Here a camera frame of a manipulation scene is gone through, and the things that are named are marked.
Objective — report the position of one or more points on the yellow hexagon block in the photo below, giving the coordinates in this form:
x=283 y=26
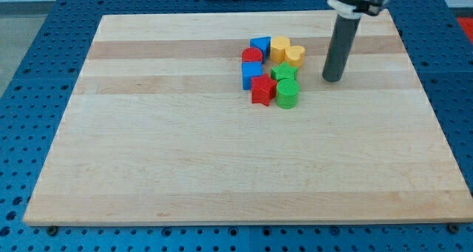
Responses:
x=278 y=45

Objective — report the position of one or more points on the yellow heart block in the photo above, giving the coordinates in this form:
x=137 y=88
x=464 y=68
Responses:
x=294 y=55

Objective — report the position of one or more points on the red star block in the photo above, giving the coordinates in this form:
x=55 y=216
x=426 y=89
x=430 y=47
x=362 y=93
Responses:
x=263 y=89

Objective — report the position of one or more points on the blue cube block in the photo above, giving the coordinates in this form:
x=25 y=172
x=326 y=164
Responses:
x=249 y=70

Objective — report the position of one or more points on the green cylinder block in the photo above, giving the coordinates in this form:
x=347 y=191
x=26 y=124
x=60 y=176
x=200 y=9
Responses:
x=287 y=93

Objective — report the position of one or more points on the red half-circle block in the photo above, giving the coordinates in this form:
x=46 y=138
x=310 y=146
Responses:
x=251 y=54

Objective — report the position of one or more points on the green star block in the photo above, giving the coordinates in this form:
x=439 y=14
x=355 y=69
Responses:
x=284 y=71

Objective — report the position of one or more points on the blue triangle block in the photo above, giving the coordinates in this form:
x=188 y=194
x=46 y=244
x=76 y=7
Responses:
x=263 y=44

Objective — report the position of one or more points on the wooden board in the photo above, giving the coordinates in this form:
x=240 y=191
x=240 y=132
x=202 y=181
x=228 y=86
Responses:
x=158 y=131

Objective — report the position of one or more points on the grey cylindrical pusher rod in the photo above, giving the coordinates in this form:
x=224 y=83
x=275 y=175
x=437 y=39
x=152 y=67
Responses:
x=340 y=45

